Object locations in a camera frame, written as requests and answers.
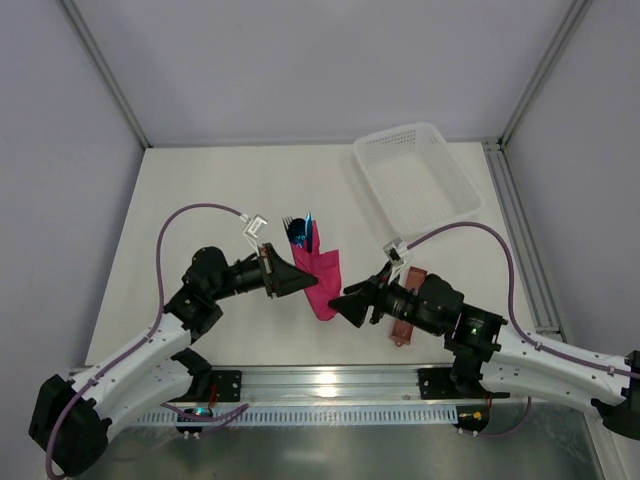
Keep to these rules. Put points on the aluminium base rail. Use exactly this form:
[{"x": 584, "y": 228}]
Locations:
[{"x": 342, "y": 383}]

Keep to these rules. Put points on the left aluminium frame post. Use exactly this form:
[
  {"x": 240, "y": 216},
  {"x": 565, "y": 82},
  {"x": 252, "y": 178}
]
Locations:
[{"x": 82, "y": 31}]

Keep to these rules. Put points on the white slotted cable duct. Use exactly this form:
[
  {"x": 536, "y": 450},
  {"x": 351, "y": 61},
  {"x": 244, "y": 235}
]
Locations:
[{"x": 346, "y": 415}]

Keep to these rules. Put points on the controller board black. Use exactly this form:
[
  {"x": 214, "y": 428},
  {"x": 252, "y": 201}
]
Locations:
[
  {"x": 472, "y": 423},
  {"x": 193, "y": 415}
]

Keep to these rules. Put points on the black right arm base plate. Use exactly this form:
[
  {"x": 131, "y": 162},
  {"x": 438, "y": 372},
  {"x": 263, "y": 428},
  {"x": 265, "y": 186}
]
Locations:
[{"x": 448, "y": 383}]

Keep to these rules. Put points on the right side aluminium rail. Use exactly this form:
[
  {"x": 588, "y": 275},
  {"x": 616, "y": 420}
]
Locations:
[{"x": 527, "y": 258}]

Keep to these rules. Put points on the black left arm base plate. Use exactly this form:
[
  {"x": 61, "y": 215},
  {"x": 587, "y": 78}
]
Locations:
[{"x": 215, "y": 386}]

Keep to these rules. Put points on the white plastic basket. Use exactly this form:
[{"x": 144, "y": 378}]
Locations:
[{"x": 416, "y": 178}]

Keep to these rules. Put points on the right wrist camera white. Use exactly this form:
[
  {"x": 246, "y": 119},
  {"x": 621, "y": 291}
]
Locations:
[{"x": 399, "y": 257}]

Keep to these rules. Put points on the pink paper napkin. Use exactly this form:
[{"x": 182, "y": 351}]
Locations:
[{"x": 326, "y": 267}]

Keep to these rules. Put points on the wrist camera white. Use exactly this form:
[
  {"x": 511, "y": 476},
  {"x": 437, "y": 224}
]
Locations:
[
  {"x": 399, "y": 257},
  {"x": 253, "y": 226}
]

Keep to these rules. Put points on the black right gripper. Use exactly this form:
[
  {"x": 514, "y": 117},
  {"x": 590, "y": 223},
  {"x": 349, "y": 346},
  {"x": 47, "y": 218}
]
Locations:
[{"x": 376, "y": 301}]

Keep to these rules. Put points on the left controller board black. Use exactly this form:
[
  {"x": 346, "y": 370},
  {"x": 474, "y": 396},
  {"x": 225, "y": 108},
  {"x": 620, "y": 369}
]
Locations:
[{"x": 193, "y": 415}]

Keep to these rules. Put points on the right aluminium frame post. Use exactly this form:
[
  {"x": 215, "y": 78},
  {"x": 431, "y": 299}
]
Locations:
[{"x": 569, "y": 23}]

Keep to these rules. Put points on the blue metallic fork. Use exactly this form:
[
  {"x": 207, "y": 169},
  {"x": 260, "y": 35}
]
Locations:
[{"x": 287, "y": 225}]

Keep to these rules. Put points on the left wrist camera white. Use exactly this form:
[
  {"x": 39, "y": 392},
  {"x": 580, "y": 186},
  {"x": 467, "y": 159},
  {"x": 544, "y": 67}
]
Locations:
[{"x": 253, "y": 226}]

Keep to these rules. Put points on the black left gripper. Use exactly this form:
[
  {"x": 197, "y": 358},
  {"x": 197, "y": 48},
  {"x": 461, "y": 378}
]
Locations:
[{"x": 270, "y": 272}]

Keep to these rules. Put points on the aluminium frame post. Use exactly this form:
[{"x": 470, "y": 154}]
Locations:
[
  {"x": 569, "y": 23},
  {"x": 82, "y": 31}
]

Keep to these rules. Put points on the brown utensil tray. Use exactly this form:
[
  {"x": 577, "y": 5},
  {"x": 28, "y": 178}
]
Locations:
[{"x": 401, "y": 331}]

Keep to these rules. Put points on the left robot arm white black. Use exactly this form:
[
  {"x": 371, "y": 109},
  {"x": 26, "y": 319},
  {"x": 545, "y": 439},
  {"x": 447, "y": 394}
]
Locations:
[{"x": 75, "y": 419}]

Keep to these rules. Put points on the right controller board black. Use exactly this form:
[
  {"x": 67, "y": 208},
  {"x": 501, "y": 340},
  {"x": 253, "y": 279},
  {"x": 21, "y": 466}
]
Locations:
[{"x": 472, "y": 423}]

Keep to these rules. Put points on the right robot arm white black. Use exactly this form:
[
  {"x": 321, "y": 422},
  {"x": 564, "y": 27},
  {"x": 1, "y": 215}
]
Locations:
[{"x": 492, "y": 359}]

